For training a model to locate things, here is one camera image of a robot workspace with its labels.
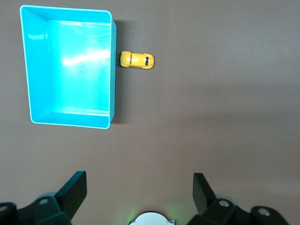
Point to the brown table mat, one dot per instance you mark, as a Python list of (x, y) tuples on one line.
[(211, 117)]

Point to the turquoise plastic bin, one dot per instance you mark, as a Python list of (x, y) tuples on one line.
[(77, 70)]

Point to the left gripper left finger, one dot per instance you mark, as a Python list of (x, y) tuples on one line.
[(72, 194)]

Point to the yellow beetle toy car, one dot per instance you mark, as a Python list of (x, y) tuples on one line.
[(138, 59)]

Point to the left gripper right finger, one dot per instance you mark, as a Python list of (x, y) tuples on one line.
[(204, 197)]

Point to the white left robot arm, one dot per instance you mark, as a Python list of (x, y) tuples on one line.
[(152, 219)]

